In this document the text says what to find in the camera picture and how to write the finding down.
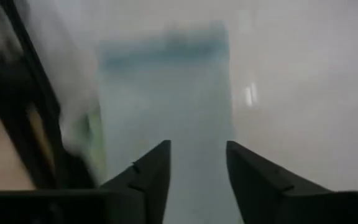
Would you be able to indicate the light blue microfiber towel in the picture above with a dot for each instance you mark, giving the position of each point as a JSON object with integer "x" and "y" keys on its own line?
{"x": 166, "y": 109}

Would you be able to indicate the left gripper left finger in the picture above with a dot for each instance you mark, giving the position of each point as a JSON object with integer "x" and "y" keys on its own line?
{"x": 148, "y": 183}

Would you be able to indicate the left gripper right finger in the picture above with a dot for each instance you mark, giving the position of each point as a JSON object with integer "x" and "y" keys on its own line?
{"x": 253, "y": 183}

